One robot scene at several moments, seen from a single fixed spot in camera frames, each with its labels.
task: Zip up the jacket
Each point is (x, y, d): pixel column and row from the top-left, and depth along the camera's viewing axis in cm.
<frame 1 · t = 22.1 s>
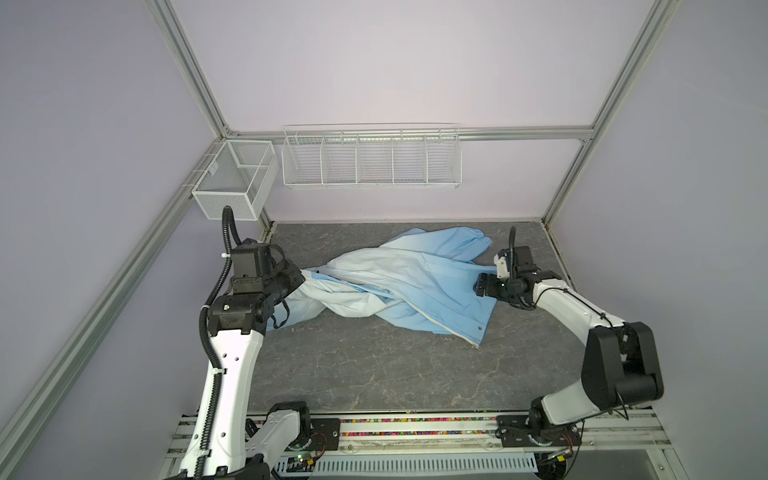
left hand: (298, 273, 71), fingers closed
right hand: (487, 290, 92), fingers open
light blue zip jacket: (421, 280, 97), point 7 cm above the table

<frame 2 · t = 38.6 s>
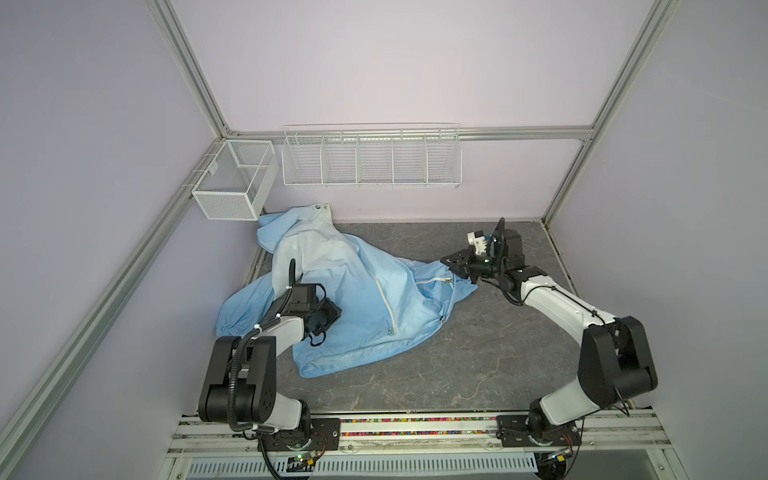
left hand: (341, 313, 93), fingers open
right hand: (440, 262, 83), fingers closed
light blue zip jacket: (384, 300, 93), point 6 cm above the table

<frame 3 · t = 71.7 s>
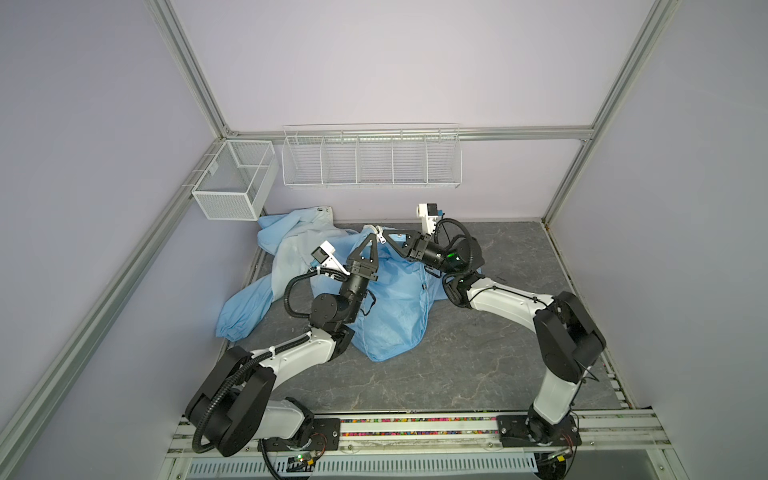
left hand: (381, 239, 67), fingers closed
right hand: (382, 238, 67), fingers closed
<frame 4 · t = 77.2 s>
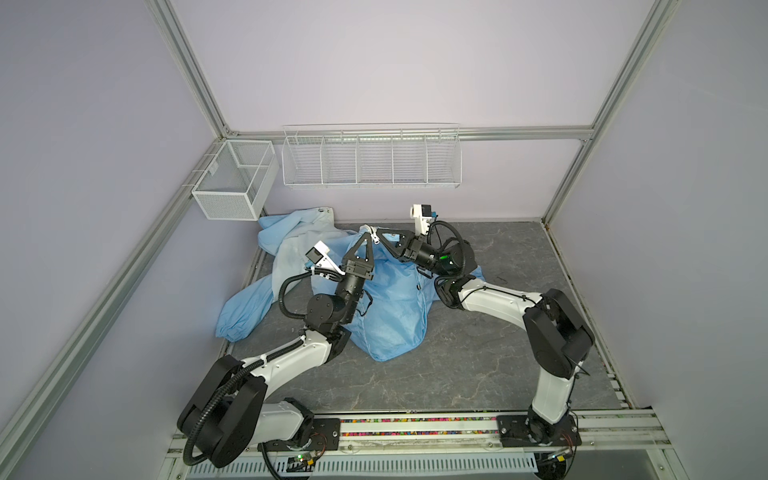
left hand: (376, 238, 66), fingers closed
right hand: (377, 237, 66), fingers closed
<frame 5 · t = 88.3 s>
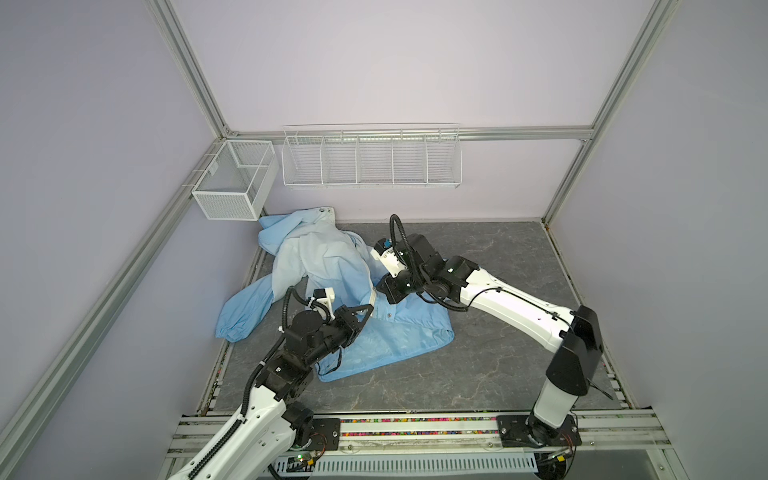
left hand: (375, 313, 72), fingers closed
right hand: (378, 287, 77), fingers closed
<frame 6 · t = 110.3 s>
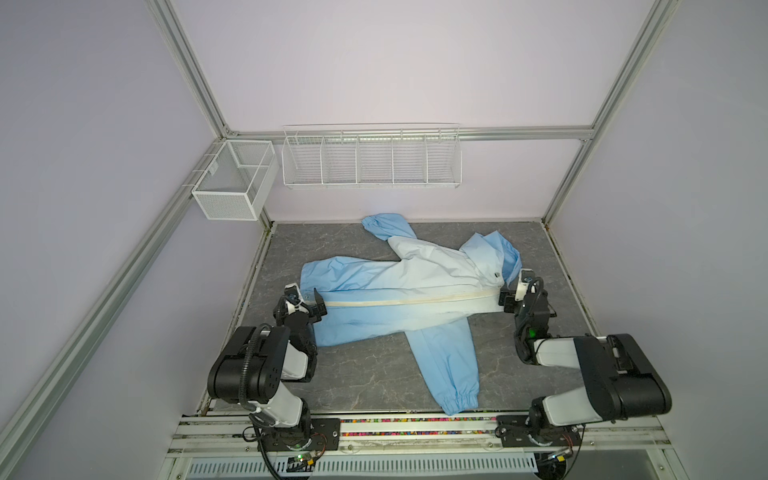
left hand: (302, 295, 90), fingers open
right hand: (524, 286, 90), fingers open
light blue zip jacket: (427, 291, 94), point 8 cm above the table

